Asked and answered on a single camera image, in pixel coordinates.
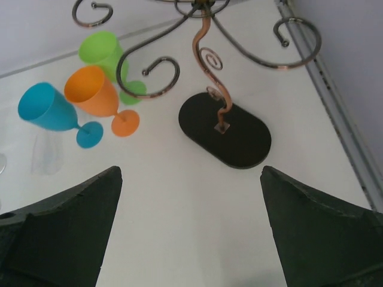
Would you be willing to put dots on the green plastic wine glass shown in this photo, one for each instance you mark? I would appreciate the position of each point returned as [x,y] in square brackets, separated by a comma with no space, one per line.
[103,49]

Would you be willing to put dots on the clear upside-down glass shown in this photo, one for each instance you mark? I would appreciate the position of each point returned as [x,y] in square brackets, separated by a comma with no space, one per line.
[47,155]

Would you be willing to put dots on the orange plastic wine glass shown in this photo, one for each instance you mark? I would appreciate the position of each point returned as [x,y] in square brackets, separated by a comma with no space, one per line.
[91,90]

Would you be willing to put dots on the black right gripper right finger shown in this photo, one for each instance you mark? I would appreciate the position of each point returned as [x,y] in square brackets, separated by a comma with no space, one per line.
[321,240]

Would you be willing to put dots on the clear champagne flute front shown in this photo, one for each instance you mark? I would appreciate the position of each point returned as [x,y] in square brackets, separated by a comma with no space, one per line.
[3,162]

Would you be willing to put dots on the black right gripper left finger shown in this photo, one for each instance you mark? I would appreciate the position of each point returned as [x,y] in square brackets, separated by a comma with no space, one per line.
[61,240]

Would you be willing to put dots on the blue plastic wine glass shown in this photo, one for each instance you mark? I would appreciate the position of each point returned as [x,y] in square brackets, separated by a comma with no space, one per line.
[45,106]

